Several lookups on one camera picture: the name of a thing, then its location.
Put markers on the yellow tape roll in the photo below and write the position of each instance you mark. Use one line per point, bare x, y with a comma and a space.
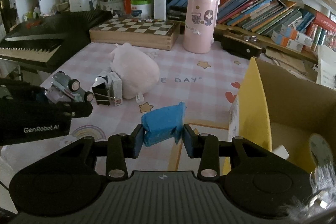
320, 153

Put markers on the black electronic keyboard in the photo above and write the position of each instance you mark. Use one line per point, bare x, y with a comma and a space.
47, 35

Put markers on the blue pouch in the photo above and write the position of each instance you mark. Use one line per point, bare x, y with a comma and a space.
162, 121

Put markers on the grey toy car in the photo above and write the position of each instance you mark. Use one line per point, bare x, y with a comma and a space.
65, 85

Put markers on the small white red carton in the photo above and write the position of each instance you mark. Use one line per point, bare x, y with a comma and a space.
115, 87

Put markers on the stack of white papers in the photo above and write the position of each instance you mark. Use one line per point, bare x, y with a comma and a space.
328, 69

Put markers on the white charger cube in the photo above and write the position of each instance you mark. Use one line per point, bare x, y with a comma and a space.
281, 151

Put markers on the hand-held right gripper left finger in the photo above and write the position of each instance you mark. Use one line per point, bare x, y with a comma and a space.
137, 142

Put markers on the white pencil holder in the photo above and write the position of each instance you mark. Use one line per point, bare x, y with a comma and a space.
111, 5

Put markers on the white box with red label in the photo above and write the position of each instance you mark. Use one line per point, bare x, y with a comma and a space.
77, 2

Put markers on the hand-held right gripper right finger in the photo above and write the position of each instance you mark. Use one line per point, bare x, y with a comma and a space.
188, 142

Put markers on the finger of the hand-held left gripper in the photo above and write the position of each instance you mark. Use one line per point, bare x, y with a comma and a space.
78, 109
23, 91

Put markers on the pink plush toy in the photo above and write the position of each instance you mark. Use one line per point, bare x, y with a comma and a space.
134, 69

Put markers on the dark brown case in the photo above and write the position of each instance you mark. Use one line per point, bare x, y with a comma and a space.
240, 44

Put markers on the white green pen cup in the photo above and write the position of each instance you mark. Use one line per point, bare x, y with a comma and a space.
141, 8

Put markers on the red boxed book set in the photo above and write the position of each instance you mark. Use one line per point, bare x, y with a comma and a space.
323, 29

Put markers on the pink cylindrical container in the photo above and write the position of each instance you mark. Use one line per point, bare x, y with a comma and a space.
200, 24

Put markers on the yellow cardboard box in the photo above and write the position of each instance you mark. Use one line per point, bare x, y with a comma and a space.
256, 108

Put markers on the wooden chessboard box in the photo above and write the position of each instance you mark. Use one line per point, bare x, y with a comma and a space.
134, 32

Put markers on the orange white small box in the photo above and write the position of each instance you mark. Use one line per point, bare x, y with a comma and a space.
298, 32
291, 43

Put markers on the pink checkered cloth desktop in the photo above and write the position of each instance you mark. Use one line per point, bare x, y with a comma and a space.
183, 66

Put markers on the row of colourful books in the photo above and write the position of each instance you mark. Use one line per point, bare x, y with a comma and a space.
249, 6

